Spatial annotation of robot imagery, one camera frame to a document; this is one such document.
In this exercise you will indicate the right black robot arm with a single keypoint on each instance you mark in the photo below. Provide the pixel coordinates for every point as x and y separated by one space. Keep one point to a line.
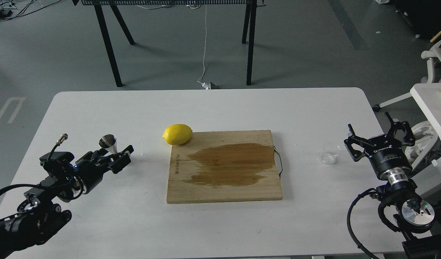
400 208

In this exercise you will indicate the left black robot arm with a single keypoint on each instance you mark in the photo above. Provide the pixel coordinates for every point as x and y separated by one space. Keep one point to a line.
38 218

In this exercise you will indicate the white side table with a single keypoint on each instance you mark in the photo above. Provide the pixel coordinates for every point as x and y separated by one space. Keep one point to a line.
428 180

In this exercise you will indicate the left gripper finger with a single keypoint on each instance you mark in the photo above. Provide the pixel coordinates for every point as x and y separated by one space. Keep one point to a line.
120 160
99 156

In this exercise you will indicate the white power adapter on floor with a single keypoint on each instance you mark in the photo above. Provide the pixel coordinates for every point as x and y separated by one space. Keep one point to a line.
209 86

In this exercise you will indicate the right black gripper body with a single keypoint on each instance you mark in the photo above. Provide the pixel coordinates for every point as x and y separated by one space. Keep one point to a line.
385 153

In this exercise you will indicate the steel jigger measuring cup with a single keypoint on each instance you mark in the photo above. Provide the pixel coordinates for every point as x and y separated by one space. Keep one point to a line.
109 143

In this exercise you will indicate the clear plastic cup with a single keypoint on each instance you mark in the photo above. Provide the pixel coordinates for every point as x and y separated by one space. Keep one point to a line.
329 153

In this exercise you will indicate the yellow lemon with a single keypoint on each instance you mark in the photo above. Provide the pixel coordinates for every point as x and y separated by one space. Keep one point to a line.
177 134

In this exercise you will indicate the white office chair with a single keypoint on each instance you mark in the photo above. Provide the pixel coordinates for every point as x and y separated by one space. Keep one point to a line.
427 95

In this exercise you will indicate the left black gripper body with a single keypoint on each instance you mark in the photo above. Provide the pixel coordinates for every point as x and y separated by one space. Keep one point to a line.
89 174

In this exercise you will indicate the black metal frame table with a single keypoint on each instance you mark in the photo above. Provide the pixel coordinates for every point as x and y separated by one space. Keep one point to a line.
166 29

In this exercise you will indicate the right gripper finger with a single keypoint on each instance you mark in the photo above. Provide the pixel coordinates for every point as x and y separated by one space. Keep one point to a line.
396 126
353 139

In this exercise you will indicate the wooden cutting board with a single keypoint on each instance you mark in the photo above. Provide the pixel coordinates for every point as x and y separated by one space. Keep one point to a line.
224 166

